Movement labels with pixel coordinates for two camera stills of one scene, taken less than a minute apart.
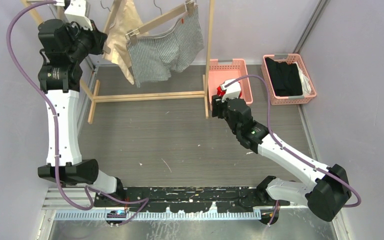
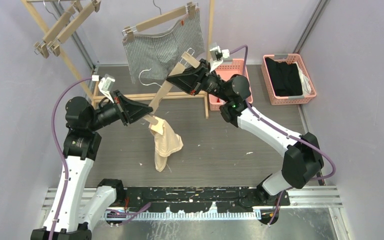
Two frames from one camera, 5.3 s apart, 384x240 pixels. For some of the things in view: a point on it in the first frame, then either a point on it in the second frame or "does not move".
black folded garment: [285, 78] does not move
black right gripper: [217, 105] -> [192, 79]
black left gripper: [96, 36] -> [132, 111]
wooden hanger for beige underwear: [112, 13] -> [189, 59]
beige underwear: [128, 19] -> [166, 142]
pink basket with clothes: [286, 80] does not move
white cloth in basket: [306, 87] does not move
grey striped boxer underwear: [154, 58] does not move
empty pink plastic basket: [221, 71] does not move
